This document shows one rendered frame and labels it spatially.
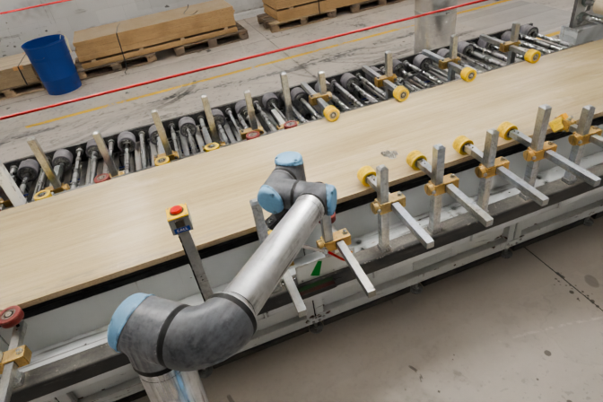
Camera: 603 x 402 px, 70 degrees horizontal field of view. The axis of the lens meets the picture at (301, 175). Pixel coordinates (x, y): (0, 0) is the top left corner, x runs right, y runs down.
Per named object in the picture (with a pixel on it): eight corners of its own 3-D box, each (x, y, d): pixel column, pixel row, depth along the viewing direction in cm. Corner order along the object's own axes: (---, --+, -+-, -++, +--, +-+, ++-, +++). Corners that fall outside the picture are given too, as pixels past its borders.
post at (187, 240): (221, 312, 171) (189, 228, 145) (209, 317, 170) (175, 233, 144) (219, 303, 174) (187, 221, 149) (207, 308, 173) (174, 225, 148)
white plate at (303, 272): (355, 264, 182) (353, 247, 177) (298, 284, 177) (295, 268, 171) (354, 263, 183) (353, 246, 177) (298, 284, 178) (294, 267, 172)
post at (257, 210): (282, 291, 177) (260, 201, 150) (274, 294, 177) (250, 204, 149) (279, 285, 180) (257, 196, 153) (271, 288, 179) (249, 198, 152)
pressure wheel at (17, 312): (7, 336, 163) (-9, 318, 156) (26, 319, 168) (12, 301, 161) (19, 344, 159) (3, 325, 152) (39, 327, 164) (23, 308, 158)
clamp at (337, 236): (351, 244, 176) (351, 235, 173) (320, 255, 173) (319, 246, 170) (345, 235, 180) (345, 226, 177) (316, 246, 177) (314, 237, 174)
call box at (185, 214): (194, 231, 145) (187, 214, 140) (173, 238, 143) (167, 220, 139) (191, 219, 150) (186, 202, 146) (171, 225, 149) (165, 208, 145)
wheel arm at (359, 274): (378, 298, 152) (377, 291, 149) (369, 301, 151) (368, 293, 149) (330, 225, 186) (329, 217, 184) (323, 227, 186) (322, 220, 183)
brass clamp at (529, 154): (555, 155, 190) (558, 145, 187) (530, 164, 187) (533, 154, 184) (545, 149, 195) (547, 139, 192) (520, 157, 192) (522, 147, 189)
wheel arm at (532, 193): (548, 204, 164) (550, 196, 162) (540, 206, 163) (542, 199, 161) (465, 145, 204) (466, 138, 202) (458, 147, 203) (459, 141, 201)
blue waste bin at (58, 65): (86, 90, 605) (63, 39, 563) (43, 100, 592) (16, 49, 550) (87, 76, 651) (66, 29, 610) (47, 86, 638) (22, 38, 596)
